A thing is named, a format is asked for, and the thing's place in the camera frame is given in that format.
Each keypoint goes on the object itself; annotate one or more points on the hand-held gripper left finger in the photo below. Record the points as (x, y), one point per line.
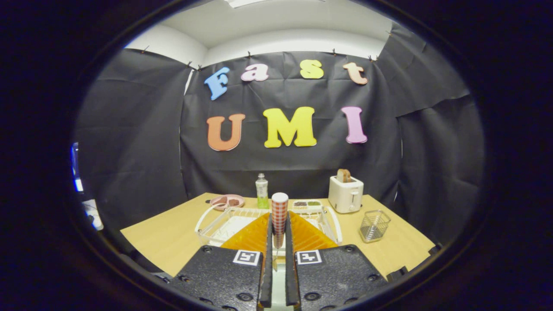
(224, 276)

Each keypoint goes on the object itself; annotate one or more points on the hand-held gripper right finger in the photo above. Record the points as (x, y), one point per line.
(337, 276)

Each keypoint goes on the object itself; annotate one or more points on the small pink plate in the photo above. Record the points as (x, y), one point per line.
(218, 204)

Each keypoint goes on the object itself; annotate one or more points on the white divided seed dish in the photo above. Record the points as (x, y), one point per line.
(307, 204)

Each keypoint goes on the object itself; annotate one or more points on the white toaster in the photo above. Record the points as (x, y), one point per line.
(343, 196)

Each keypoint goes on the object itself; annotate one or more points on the clear bottle with green liquid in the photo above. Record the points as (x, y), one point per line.
(262, 192)

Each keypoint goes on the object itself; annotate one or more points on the brown bread slice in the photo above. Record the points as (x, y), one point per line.
(344, 176)

